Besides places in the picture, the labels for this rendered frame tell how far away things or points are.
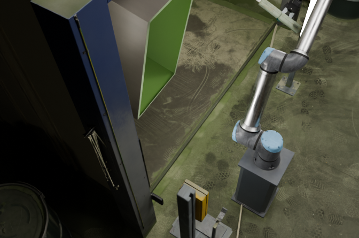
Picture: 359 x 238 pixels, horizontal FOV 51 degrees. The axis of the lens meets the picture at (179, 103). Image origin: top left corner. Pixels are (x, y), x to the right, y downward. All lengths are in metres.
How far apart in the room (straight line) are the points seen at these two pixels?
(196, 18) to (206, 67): 0.79
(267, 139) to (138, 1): 1.21
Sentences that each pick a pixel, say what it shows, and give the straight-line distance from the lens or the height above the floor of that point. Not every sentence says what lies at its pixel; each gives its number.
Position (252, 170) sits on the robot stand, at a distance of 2.75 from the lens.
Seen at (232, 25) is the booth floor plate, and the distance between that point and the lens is 4.58.
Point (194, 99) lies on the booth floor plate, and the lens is 3.81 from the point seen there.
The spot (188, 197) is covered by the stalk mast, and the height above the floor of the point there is 1.64.
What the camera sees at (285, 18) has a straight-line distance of 2.48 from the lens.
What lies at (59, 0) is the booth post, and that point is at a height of 2.29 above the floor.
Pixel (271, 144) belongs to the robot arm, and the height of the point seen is 0.91.
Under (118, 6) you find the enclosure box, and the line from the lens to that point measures 2.29.
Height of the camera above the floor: 3.07
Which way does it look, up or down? 53 degrees down
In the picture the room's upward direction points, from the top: 3 degrees counter-clockwise
